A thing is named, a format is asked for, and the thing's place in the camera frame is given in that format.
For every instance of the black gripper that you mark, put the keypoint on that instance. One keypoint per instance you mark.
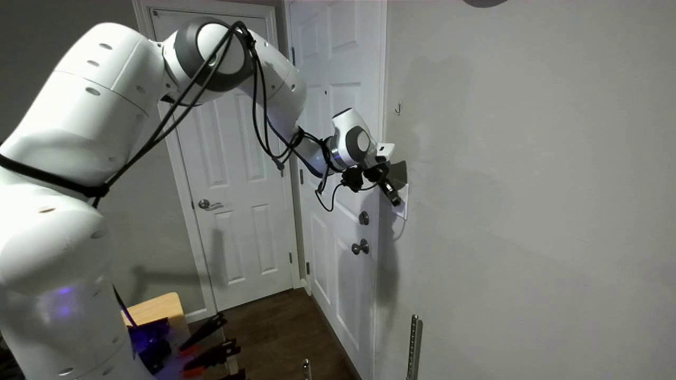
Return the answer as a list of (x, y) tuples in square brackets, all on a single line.
[(375, 174)]

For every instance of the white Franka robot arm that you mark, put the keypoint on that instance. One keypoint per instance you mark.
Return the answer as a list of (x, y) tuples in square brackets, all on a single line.
[(91, 105)]

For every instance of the black device with blue light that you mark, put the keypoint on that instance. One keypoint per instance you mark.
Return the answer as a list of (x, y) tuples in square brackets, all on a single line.
[(150, 345)]

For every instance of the black deadbolt lock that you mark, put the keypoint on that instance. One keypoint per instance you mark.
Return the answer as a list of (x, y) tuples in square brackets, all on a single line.
[(363, 217)]

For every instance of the white panel door black knob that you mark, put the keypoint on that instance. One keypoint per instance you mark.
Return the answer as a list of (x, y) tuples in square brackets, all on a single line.
[(344, 282)]

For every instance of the dark door hinge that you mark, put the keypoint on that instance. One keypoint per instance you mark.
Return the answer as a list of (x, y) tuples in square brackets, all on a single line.
[(291, 58), (306, 268)]

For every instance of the dark round ceiling fixture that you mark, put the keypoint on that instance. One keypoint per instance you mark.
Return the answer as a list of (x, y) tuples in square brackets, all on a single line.
[(485, 2)]

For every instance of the metal door stopper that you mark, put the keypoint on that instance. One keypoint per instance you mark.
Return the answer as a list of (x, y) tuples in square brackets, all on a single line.
[(306, 370)]

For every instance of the red black clamp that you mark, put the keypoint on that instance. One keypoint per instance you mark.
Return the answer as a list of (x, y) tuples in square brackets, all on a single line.
[(204, 331), (214, 354)]

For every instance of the cardboard box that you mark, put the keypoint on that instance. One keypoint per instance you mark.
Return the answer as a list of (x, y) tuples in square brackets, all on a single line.
[(158, 308)]

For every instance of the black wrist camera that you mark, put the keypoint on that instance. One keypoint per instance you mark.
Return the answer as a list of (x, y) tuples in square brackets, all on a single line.
[(351, 180)]

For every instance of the small wall hook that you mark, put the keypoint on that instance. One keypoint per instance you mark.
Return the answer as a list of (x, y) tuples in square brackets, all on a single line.
[(398, 108)]

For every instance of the slotted metal wall rail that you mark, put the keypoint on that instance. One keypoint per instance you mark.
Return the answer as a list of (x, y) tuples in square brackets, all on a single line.
[(415, 349)]

